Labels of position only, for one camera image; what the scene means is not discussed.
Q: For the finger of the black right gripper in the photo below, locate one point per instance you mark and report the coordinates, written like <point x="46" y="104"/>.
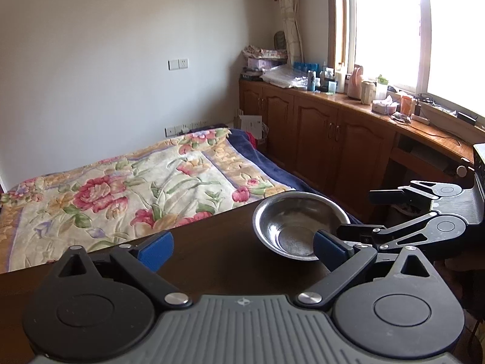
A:
<point x="373" y="231"/>
<point x="417" y="192"/>

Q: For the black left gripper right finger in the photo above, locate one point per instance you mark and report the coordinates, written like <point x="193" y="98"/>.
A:
<point x="365" y="275"/>

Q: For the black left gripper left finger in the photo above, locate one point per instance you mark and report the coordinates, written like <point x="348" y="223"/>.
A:
<point x="124" y="276"/>

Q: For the small steel bowl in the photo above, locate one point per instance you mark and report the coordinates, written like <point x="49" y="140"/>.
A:
<point x="286" y="223"/>

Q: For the floral bed quilt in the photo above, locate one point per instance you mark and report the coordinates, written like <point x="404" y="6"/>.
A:
<point x="171" y="183"/>

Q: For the wooden cabinet row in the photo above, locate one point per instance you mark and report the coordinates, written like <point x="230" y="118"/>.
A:
<point x="344" y="150"/>

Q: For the pink bottle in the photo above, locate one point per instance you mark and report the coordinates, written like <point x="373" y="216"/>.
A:
<point x="355" y="82"/>

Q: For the dark blue blanket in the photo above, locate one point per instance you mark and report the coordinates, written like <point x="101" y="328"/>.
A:
<point x="240" y="140"/>

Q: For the white paper box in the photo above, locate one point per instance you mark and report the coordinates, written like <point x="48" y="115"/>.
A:
<point x="252" y="124"/>

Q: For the clear plastic bag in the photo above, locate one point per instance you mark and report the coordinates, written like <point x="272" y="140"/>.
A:
<point x="285" y="77"/>

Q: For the stack of floral boxes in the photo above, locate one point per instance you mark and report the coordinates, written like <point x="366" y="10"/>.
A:
<point x="258" y="60"/>

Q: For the beige patterned curtain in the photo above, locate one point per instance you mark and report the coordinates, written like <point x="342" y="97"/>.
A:
<point x="289" y="13"/>

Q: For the white wall socket strip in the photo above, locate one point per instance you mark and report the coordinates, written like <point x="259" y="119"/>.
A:
<point x="173" y="131"/>

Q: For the white wall switch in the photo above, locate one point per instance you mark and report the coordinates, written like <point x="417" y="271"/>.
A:
<point x="178" y="64"/>

